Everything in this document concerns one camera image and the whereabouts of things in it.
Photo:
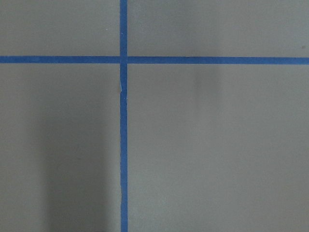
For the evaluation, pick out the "brown paper table cover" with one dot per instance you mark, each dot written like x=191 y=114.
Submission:
x=211 y=148

